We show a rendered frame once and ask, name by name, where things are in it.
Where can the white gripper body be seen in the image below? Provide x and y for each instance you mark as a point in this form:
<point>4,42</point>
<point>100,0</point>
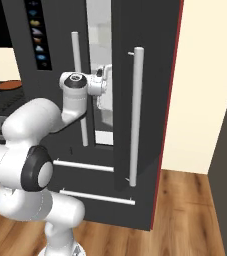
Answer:
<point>106,96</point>

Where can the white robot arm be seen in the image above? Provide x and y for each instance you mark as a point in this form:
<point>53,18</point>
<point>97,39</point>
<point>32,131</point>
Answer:
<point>28,123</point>

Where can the plain dark fridge door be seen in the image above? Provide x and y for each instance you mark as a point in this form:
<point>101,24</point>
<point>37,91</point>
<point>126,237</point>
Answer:
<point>155,83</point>

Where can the dark grey fridge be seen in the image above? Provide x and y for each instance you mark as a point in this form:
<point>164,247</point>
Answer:
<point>166,110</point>

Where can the dark fridge door with display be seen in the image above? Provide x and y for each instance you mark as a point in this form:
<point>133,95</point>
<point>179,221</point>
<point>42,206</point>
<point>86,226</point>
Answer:
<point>61,33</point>

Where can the dark fridge drawer front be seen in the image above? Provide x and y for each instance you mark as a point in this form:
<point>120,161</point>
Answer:
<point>85,178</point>
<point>118,213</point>

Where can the saucepan with orange marinade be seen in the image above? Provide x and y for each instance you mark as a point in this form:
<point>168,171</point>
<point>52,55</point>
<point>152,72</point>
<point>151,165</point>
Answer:
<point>9,84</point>

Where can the black and steel stove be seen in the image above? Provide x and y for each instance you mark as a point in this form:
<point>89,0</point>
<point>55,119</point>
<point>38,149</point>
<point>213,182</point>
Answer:
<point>1,103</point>

